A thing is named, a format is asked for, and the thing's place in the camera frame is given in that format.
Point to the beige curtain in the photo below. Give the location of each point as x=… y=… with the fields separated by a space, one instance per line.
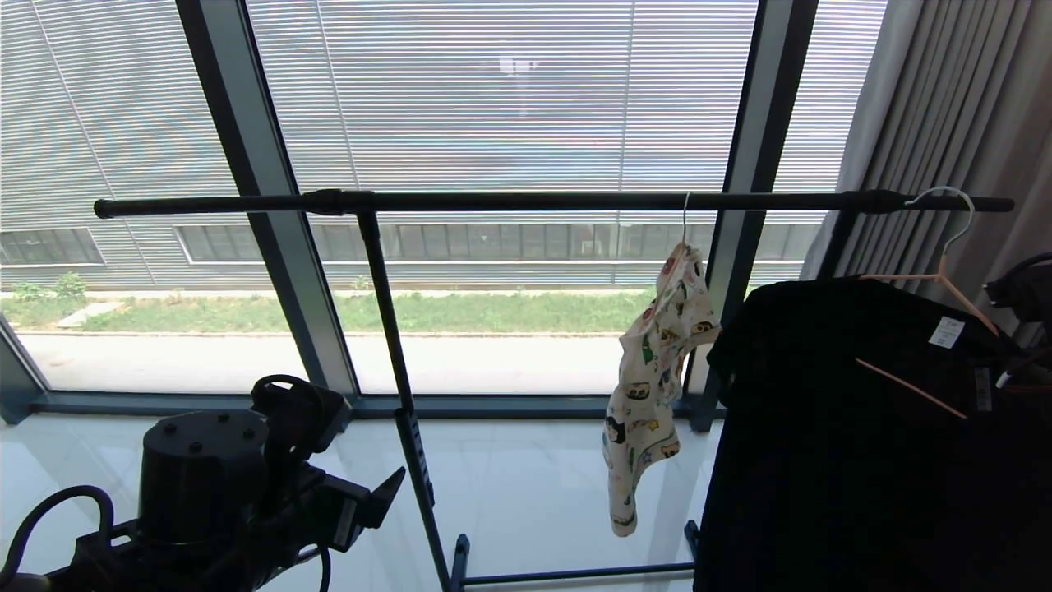
x=945 y=99

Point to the pink clothes hanger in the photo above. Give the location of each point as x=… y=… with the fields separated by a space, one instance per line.
x=970 y=304
x=685 y=218

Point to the window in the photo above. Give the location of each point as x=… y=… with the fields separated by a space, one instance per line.
x=263 y=164

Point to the black t-shirt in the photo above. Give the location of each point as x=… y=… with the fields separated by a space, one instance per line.
x=822 y=460

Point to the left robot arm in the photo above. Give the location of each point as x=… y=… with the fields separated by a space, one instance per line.
x=201 y=469

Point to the black clothes rack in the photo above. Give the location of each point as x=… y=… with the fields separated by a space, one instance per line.
x=534 y=201

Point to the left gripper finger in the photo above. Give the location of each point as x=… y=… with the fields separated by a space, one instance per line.
x=385 y=493

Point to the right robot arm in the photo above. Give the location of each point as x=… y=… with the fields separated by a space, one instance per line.
x=1023 y=288

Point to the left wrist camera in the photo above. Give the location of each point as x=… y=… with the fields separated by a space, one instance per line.
x=312 y=423

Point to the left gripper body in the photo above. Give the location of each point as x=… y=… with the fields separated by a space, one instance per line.
x=325 y=506

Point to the cream printed garment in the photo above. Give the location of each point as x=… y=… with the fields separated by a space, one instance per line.
x=649 y=370

